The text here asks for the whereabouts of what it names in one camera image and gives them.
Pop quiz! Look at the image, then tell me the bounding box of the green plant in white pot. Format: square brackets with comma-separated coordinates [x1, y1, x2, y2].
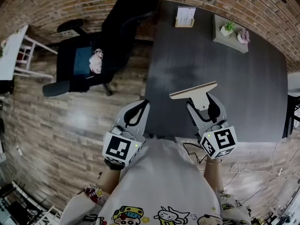
[219, 20, 236, 37]

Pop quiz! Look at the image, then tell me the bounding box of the black office chair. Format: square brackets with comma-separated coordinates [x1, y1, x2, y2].
[42, 0, 161, 97]

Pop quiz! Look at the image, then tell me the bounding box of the white cable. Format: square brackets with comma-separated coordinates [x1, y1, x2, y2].
[222, 141, 284, 189]

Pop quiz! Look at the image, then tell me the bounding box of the person's right forearm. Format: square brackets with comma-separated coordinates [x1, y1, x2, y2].
[203, 158, 225, 193]

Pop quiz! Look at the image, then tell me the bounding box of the black wristband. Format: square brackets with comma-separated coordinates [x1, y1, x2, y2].
[104, 159, 126, 171]

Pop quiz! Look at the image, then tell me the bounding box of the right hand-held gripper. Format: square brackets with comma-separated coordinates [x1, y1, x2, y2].
[186, 93, 238, 159]

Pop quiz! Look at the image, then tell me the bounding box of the white side table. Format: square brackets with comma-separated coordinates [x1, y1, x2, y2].
[0, 24, 58, 81]

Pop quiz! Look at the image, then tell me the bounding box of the pink plush toy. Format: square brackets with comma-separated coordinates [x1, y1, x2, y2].
[89, 48, 104, 74]

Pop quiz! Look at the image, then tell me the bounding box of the white cartoon print shirt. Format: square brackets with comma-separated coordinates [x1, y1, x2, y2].
[60, 138, 251, 225]

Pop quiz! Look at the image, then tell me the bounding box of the grey tray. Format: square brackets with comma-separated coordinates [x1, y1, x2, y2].
[212, 14, 249, 54]

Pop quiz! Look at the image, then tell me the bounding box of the black wire rack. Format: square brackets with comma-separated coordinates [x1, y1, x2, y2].
[0, 180, 64, 225]

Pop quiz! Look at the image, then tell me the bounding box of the person's left forearm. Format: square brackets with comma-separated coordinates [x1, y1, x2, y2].
[97, 167, 122, 194]

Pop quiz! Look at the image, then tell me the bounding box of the purple succulent in white pot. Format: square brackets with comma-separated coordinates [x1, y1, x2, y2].
[236, 27, 251, 45]

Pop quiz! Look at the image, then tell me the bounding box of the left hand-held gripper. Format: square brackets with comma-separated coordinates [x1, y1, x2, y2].
[102, 99, 150, 166]

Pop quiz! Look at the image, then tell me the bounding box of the small window squeegee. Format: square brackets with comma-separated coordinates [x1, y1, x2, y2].
[169, 81, 218, 111]

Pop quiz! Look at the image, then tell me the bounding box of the blue seat cushion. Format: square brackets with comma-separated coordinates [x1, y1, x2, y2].
[74, 47, 94, 77]

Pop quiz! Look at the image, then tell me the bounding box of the desk calendar in wooden stand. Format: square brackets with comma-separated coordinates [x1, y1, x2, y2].
[174, 6, 197, 28]

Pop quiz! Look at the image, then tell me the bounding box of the black mesh chair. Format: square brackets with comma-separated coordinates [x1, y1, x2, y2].
[282, 94, 300, 139]

